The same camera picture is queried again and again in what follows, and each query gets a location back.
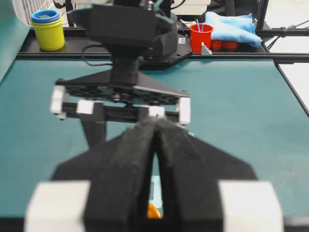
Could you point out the right gripper rail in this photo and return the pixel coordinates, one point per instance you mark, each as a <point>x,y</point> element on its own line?
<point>131,90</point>

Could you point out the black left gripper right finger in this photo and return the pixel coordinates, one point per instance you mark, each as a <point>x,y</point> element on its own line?
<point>190,170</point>

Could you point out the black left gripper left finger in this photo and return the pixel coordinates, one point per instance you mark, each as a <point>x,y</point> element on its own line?
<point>119,171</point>

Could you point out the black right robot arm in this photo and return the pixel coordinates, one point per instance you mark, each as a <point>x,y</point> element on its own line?
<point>127,29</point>

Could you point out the orange yellow cup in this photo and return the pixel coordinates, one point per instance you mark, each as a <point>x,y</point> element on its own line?
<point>153,212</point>

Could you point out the red cup with straws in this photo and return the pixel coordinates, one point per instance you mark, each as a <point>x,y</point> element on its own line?
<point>200,33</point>

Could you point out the yellow-green cup stack blue rim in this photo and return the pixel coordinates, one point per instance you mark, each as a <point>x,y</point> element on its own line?
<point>48,29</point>

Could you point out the light blue cloth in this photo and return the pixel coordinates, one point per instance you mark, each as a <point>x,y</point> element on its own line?
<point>239,29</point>

